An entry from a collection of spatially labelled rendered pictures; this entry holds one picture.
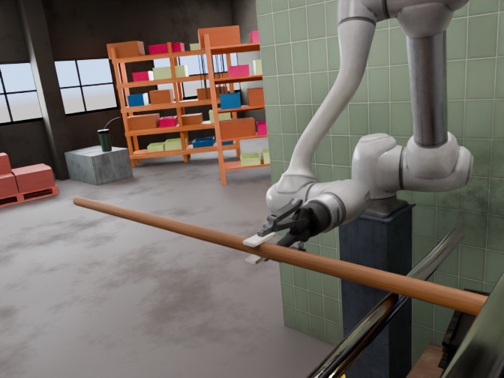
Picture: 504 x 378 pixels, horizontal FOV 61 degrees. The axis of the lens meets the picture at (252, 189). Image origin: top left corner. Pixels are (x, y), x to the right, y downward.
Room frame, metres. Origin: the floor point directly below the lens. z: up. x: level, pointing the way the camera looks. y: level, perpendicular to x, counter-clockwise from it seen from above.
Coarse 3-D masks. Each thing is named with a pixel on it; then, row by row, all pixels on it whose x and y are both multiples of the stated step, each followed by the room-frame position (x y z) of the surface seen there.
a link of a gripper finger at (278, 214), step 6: (294, 198) 0.91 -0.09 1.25; (288, 204) 0.90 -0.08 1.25; (294, 204) 0.89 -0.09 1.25; (300, 204) 0.89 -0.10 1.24; (282, 210) 0.87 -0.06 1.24; (288, 210) 0.86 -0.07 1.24; (294, 210) 0.88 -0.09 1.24; (276, 216) 0.86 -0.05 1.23; (282, 216) 0.85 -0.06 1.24; (276, 222) 0.83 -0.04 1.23
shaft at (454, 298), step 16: (96, 208) 1.24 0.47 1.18; (112, 208) 1.18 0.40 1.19; (128, 208) 1.14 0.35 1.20; (160, 224) 1.01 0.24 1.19; (176, 224) 0.97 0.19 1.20; (192, 224) 0.95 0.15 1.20; (208, 240) 0.89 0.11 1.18; (224, 240) 0.85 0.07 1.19; (240, 240) 0.83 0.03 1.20; (272, 256) 0.76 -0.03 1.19; (288, 256) 0.74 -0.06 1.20; (304, 256) 0.71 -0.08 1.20; (320, 256) 0.70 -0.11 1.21; (320, 272) 0.69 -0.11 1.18; (336, 272) 0.66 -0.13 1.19; (352, 272) 0.64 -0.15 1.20; (368, 272) 0.63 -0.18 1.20; (384, 272) 0.62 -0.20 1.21; (384, 288) 0.60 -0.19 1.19; (400, 288) 0.58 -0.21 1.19; (416, 288) 0.57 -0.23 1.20; (432, 288) 0.56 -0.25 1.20; (448, 288) 0.55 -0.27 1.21; (448, 304) 0.54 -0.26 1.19; (464, 304) 0.52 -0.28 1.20; (480, 304) 0.51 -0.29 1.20
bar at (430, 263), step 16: (448, 240) 0.78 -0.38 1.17; (432, 256) 0.72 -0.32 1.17; (416, 272) 0.67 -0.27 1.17; (432, 272) 0.69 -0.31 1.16; (384, 304) 0.58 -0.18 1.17; (400, 304) 0.59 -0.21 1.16; (368, 320) 0.54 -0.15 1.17; (384, 320) 0.55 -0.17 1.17; (352, 336) 0.51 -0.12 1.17; (368, 336) 0.51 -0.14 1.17; (336, 352) 0.48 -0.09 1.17; (352, 352) 0.48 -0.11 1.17; (320, 368) 0.45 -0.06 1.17; (336, 368) 0.45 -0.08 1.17
